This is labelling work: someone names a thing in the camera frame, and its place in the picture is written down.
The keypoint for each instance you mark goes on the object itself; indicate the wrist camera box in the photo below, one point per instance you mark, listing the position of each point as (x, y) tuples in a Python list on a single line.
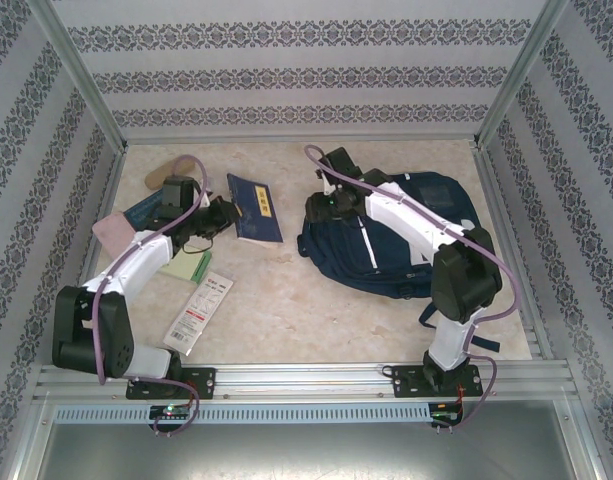
[(328, 182), (206, 197)]

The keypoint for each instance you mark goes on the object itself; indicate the pink pencil case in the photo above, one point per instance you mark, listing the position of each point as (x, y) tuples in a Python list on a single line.
[(113, 235)]

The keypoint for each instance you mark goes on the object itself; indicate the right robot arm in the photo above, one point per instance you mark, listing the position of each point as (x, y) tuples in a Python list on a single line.
[(411, 220)]

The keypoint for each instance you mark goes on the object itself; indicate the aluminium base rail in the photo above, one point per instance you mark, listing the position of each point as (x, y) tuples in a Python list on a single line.
[(306, 380)]

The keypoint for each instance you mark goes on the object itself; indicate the blue notebook with QR code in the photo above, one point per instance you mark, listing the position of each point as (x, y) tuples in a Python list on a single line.
[(141, 210)]

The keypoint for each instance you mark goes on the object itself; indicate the aluminium frame post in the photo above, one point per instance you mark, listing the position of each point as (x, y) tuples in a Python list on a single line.
[(76, 70), (521, 70)]

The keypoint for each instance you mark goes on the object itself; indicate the navy blue backpack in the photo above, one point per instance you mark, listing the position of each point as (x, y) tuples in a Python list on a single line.
[(346, 250)]

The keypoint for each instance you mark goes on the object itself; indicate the green sticky notepad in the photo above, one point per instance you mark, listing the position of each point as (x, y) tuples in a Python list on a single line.
[(186, 270)]

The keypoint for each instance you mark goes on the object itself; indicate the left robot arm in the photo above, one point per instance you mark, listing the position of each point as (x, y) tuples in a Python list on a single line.
[(136, 260)]

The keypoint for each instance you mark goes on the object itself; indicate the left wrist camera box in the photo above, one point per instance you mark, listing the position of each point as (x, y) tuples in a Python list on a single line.
[(206, 197)]

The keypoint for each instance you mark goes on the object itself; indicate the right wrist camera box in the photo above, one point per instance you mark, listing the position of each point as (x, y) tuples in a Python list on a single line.
[(328, 182)]

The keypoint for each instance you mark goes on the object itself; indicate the tan glasses case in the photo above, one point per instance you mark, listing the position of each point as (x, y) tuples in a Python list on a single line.
[(158, 175)]

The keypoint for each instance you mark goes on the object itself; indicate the navy book with yellow label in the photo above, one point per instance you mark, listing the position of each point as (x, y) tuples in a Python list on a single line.
[(258, 215)]

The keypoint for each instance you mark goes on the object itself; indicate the white packaged ruler set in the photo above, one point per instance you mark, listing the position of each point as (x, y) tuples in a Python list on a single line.
[(198, 315)]

